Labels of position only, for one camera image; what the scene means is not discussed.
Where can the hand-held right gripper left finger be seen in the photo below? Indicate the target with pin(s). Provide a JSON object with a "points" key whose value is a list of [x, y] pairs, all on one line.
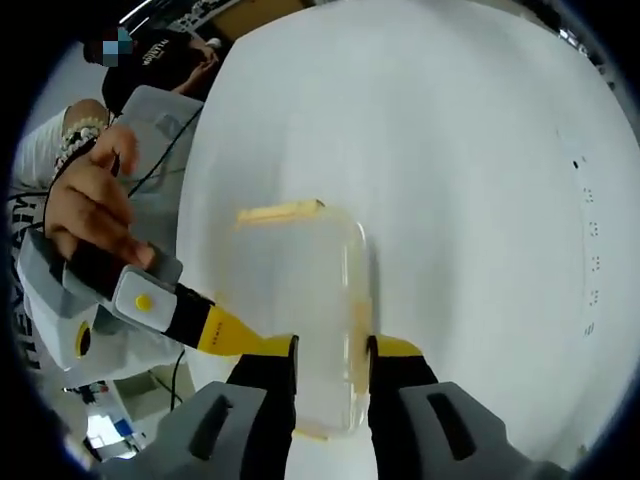
{"points": [[260, 400]]}

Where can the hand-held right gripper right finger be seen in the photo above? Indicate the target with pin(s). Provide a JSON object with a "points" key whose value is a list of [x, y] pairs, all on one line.
{"points": [[415, 400]]}

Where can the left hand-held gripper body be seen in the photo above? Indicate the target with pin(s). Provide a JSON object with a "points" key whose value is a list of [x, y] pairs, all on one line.
{"points": [[55, 300]]}

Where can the person's left hand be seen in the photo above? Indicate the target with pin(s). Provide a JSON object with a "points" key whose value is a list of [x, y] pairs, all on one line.
{"points": [[95, 200]]}

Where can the clear plastic box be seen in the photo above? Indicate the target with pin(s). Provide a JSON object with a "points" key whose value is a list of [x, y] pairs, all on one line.
{"points": [[310, 280]]}

